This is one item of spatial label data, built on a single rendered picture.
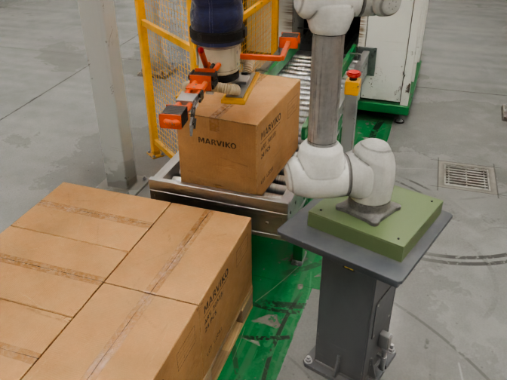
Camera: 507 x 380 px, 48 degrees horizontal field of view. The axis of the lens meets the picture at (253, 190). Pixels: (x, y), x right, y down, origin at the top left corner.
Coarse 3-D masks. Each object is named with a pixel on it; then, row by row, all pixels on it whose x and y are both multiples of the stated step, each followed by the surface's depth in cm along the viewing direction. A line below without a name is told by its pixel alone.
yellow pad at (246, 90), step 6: (240, 72) 250; (246, 72) 243; (252, 72) 250; (258, 72) 252; (252, 78) 244; (240, 84) 231; (246, 84) 238; (252, 84) 239; (246, 90) 233; (228, 96) 227; (234, 96) 227; (240, 96) 227; (246, 96) 228; (222, 102) 226; (228, 102) 226; (234, 102) 225; (240, 102) 225
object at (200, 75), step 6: (192, 72) 214; (198, 72) 215; (204, 72) 215; (210, 72) 215; (216, 72) 213; (192, 78) 210; (198, 78) 210; (204, 78) 209; (210, 78) 209; (216, 78) 217; (210, 84) 210; (216, 84) 215; (210, 90) 211
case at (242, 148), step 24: (216, 96) 270; (264, 96) 270; (288, 96) 276; (216, 120) 249; (240, 120) 246; (264, 120) 250; (288, 120) 284; (192, 144) 260; (216, 144) 255; (240, 144) 250; (264, 144) 256; (288, 144) 292; (192, 168) 268; (216, 168) 262; (240, 168) 257; (264, 168) 263
